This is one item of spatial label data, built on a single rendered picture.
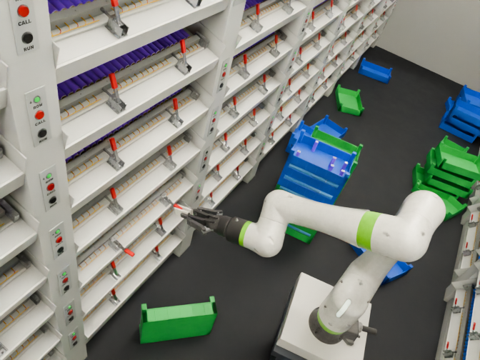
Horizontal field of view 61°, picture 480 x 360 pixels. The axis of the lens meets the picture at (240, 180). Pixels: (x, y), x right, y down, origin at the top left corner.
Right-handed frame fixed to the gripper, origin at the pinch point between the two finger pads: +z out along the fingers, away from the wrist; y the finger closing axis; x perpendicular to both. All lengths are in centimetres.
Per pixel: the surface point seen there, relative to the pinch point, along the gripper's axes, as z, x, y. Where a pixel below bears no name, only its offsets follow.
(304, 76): 4, 9, 137
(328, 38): -3, 29, 154
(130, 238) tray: 8.6, -0.9, -20.2
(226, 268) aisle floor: 0, -57, 29
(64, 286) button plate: 6, 5, -50
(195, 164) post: 4.2, 11.2, 15.7
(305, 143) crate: -18, -7, 85
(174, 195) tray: 8.3, 1.1, 5.9
